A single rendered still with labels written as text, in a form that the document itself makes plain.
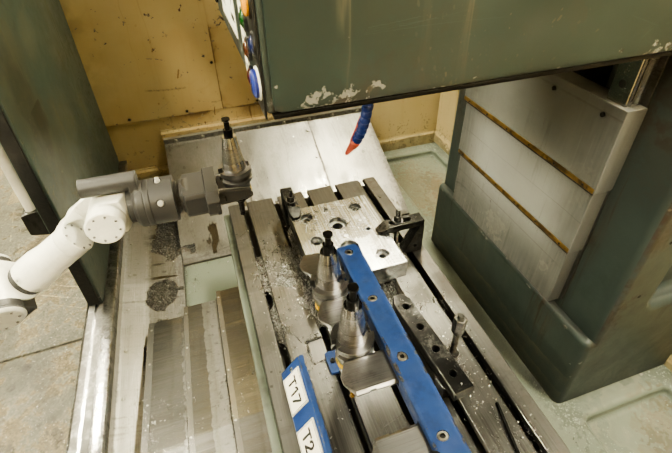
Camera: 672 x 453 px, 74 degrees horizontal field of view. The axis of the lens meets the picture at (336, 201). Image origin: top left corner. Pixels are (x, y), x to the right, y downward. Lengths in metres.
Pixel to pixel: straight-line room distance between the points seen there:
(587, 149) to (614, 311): 0.37
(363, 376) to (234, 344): 0.68
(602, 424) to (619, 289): 0.48
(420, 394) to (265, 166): 1.39
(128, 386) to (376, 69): 1.12
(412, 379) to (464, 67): 0.39
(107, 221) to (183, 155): 1.10
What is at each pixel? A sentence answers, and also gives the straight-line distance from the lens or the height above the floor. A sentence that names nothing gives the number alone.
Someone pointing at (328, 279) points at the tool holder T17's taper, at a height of 1.25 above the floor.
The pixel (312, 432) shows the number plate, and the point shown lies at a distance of 0.90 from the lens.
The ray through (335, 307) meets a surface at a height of 1.22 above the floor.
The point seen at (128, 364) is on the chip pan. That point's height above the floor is 0.67.
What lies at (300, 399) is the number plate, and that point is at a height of 0.94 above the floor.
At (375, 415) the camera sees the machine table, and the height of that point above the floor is 0.90.
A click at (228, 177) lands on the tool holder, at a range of 0.85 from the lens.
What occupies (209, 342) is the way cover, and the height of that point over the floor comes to 0.73.
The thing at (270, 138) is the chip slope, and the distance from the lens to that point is 1.94.
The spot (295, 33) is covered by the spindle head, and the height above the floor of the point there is 1.64.
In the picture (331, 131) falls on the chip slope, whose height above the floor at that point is 0.82.
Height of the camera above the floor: 1.76
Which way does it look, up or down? 37 degrees down
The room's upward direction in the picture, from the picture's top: 1 degrees counter-clockwise
